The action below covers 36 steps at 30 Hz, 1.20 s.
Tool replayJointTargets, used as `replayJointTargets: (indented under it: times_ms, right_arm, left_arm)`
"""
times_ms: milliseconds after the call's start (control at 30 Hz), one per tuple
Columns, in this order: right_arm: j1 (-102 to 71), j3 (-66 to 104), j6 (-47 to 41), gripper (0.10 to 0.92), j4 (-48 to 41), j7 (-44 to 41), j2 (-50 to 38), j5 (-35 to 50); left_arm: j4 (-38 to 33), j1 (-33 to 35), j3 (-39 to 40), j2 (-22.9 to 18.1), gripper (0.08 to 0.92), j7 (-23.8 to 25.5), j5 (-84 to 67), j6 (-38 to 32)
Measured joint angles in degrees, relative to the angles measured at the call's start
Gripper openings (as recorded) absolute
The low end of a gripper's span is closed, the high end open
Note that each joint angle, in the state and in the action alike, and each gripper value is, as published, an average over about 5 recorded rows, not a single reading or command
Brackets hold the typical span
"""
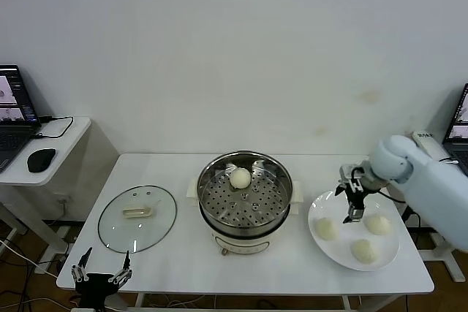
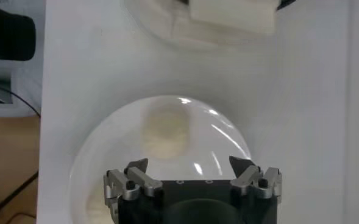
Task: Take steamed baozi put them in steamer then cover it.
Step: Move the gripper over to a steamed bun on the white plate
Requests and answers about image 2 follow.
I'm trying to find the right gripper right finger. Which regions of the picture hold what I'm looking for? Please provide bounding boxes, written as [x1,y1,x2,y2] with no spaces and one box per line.
[229,155,283,203]

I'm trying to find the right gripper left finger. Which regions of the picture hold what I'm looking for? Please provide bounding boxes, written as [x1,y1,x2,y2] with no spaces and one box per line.
[102,157,164,207]

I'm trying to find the white steamed baozi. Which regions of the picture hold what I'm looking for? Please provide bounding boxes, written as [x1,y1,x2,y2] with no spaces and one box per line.
[140,103,191,161]

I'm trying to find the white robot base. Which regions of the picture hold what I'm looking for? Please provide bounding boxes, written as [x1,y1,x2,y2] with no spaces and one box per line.
[0,0,43,118]

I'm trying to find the round white plate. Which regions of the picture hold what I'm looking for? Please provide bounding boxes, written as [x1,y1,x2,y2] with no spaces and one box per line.
[68,94,255,224]

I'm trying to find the cream electric cooking pot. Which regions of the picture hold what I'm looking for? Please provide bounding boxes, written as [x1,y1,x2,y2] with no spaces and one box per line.
[123,0,299,51]

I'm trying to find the thin black floor cable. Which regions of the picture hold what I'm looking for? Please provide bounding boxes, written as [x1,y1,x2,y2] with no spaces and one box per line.
[0,170,40,224]

